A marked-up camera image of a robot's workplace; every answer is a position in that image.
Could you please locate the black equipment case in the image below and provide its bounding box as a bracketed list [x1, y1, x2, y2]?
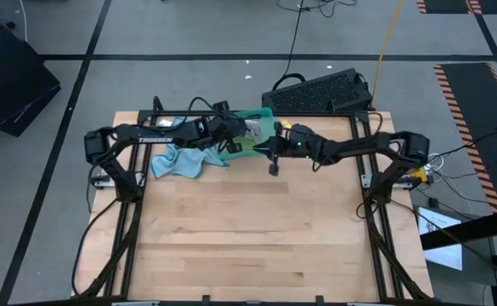
[0, 23, 62, 138]

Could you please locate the light blue microfiber towel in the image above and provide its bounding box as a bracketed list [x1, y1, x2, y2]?
[150, 116, 229, 180]

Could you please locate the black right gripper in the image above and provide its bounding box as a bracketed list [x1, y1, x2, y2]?
[251, 121, 319, 178]

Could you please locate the black perforated computer case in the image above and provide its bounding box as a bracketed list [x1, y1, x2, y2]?
[261, 67, 376, 112]

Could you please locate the black aluminium table frame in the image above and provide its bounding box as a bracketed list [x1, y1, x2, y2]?
[73, 95, 436, 306]

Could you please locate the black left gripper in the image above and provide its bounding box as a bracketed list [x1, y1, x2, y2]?
[207, 100, 248, 156]

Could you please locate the light grey tagged towel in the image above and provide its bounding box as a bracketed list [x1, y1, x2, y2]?
[242, 119, 263, 140]

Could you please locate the black floor cable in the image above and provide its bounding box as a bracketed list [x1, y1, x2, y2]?
[275, 0, 359, 77]

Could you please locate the white coiled cable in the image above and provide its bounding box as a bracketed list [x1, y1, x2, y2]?
[426, 151, 447, 171]

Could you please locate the yellow hanging cable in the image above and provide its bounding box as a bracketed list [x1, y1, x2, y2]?
[370, 0, 405, 105]

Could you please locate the white paper sheet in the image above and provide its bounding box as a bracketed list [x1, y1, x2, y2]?
[417, 206, 464, 272]

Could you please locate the teal translucent plastic bin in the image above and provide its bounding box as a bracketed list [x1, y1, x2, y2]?
[217, 106, 277, 162]

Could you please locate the wide hazard striped mat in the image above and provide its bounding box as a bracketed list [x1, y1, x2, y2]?
[432, 62, 497, 213]

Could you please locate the narrow hazard striped mat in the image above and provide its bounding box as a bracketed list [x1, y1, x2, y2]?
[415, 0, 497, 16]

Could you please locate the black metal beam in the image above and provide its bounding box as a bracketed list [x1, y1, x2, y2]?
[420, 207, 497, 252]

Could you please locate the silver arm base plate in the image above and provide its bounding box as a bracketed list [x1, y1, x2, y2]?
[360, 173, 415, 190]
[89, 173, 116, 190]

